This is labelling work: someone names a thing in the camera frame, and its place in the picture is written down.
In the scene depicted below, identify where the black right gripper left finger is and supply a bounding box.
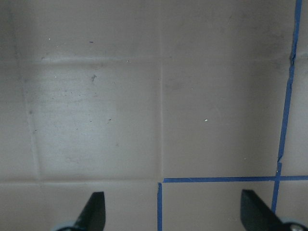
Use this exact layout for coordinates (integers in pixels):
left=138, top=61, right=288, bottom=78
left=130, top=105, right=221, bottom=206
left=74, top=192, right=106, bottom=231

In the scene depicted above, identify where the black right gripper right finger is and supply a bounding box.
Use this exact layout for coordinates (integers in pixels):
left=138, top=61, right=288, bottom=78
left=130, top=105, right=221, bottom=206
left=240, top=189, right=308, bottom=231

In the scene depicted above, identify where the brown cardboard table cover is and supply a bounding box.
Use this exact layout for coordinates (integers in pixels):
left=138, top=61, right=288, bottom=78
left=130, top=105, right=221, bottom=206
left=0, top=0, right=308, bottom=231

